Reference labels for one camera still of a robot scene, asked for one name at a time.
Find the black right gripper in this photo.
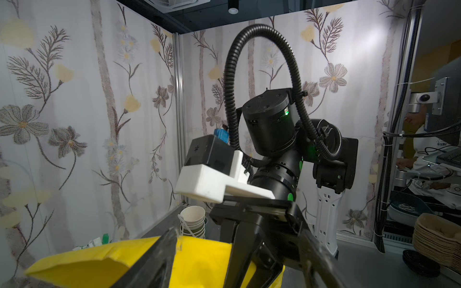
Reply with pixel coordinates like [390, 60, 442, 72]
[210, 196, 303, 288]

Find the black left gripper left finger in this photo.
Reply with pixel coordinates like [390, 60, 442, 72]
[112, 228, 178, 288]

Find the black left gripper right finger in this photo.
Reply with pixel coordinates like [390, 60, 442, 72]
[298, 229, 346, 288]

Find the yellow paper napkin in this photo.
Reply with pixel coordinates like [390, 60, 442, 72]
[24, 235, 285, 288]

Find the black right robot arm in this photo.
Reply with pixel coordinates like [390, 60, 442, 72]
[211, 24, 358, 288]

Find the pink cup with straws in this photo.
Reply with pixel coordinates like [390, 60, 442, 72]
[73, 234, 110, 251]

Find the stack of paper cups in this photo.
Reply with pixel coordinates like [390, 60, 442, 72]
[178, 206, 207, 239]

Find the black round tray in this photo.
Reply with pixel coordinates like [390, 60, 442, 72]
[402, 250, 441, 278]

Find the stack of woven baskets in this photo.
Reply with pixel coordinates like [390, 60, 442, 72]
[412, 213, 461, 273]

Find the person in white shirt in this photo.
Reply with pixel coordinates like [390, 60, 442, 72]
[395, 111, 461, 210]

